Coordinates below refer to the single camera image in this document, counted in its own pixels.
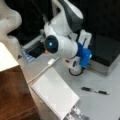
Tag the metal clip at notebook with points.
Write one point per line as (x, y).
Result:
(77, 111)

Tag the white spiral notebook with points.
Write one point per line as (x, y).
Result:
(55, 93)

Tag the grey metal drawer box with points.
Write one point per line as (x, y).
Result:
(105, 54)

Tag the black marker pen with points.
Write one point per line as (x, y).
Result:
(96, 91)

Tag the brown wooden cabinet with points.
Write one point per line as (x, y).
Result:
(16, 102)

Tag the grey tray with blue items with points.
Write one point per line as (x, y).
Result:
(34, 48)

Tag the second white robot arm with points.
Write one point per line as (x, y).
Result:
(9, 21)

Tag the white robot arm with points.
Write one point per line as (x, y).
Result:
(65, 36)

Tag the white and blue gripper body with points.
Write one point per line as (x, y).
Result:
(82, 58)

